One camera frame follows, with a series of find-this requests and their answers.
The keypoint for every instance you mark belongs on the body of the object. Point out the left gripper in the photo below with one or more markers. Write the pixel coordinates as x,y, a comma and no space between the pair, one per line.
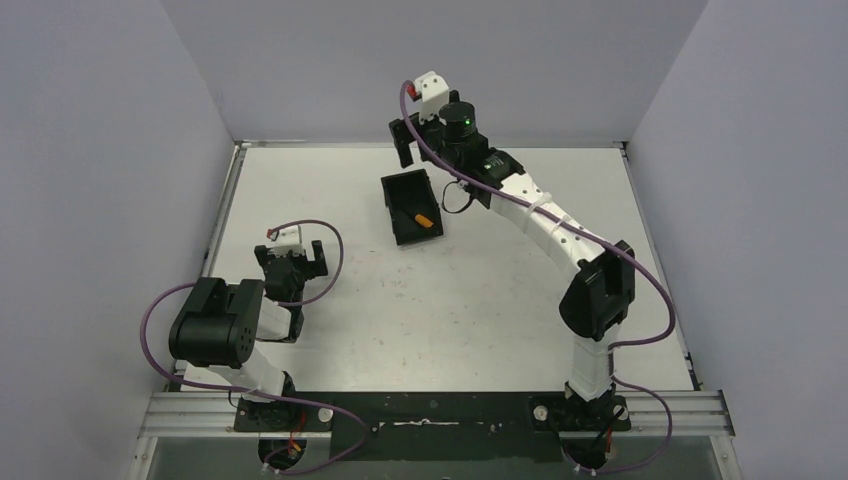
291,263

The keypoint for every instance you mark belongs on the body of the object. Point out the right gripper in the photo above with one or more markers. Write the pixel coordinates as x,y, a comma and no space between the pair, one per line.
402,141

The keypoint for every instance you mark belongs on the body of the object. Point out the orange handled screwdriver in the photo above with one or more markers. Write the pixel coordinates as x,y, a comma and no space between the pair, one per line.
423,221

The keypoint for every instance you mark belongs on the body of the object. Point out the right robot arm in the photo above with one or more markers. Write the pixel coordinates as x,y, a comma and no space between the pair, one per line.
600,275

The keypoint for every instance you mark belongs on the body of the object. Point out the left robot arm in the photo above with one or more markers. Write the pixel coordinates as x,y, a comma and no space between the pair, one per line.
220,324

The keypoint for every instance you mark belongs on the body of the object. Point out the black plastic bin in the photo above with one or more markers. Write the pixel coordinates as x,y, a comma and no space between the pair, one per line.
406,194

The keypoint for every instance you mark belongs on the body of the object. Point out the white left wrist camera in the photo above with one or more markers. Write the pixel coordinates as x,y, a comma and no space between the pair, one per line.
286,241

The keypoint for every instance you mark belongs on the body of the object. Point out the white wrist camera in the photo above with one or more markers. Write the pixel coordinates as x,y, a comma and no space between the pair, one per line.
286,241
432,91

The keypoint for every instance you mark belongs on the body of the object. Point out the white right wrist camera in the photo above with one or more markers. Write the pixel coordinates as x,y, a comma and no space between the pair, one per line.
432,91

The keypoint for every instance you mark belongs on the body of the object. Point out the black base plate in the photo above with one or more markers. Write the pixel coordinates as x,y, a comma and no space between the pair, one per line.
435,426

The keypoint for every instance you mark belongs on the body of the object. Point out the aluminium rail frame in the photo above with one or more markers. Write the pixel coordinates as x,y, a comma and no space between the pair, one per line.
196,414

